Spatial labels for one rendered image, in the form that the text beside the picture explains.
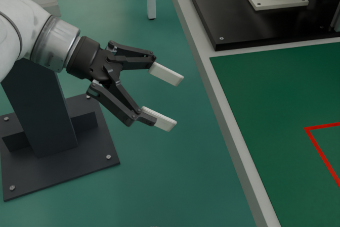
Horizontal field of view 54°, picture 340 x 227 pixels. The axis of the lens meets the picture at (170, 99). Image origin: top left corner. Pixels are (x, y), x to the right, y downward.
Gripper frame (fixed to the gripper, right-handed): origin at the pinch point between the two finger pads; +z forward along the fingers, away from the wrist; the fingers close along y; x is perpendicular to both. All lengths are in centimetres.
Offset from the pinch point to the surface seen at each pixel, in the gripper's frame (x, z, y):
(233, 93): 4.3, 12.1, -5.6
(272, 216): 6.9, 17.5, 20.8
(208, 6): 2.9, 5.1, -36.5
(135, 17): -87, -1, -149
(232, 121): 4.0, 12.1, 2.0
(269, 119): 7.7, 18.3, 0.9
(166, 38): -76, 20, -128
